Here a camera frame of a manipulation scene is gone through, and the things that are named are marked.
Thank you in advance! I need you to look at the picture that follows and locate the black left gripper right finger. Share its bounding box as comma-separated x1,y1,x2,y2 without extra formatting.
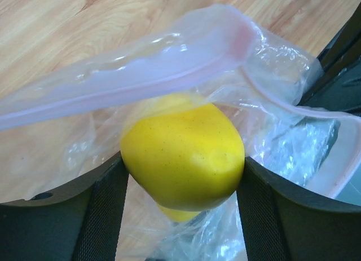
236,157,360,260

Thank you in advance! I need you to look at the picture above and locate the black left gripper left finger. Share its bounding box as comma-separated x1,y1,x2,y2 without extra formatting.
1,153,129,260

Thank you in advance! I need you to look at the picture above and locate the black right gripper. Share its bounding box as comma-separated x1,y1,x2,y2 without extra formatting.
298,10,360,114

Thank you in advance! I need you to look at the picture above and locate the clear polka dot zip bag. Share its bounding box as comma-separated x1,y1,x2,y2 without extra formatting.
1,4,360,260

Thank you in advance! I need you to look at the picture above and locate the yellow fake pear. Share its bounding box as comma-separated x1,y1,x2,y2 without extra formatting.
120,94,245,222

